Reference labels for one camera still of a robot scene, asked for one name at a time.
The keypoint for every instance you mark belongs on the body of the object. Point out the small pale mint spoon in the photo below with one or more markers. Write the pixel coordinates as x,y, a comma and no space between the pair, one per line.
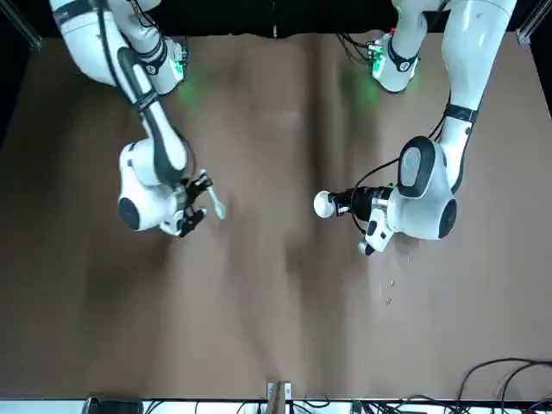
220,210

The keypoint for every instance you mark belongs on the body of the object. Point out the small white crucible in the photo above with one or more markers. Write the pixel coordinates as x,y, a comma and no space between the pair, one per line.
323,203

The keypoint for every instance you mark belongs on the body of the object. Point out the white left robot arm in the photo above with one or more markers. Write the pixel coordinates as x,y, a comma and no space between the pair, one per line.
427,215

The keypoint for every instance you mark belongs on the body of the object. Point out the aluminium profile post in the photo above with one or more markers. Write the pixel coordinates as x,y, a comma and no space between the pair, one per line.
528,28
279,397
30,36

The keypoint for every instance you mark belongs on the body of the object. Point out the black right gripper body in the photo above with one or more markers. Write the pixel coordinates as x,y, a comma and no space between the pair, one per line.
187,202

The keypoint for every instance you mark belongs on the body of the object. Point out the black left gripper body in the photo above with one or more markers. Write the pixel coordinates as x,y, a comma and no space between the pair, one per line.
364,202

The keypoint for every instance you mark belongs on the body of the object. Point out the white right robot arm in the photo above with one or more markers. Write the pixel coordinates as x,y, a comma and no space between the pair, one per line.
142,207

